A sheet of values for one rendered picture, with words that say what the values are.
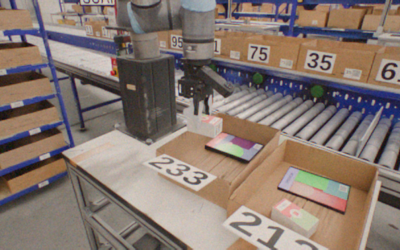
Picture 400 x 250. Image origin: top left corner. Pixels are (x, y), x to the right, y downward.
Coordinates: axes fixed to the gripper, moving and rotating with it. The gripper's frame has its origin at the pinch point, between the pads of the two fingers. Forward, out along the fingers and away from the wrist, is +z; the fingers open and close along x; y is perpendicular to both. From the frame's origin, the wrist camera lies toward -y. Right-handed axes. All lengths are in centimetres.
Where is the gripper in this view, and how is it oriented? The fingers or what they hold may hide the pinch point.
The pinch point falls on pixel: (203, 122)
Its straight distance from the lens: 80.7
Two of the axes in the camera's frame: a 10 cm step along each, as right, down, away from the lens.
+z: 0.0, 8.9, 4.5
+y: -8.7, -2.2, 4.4
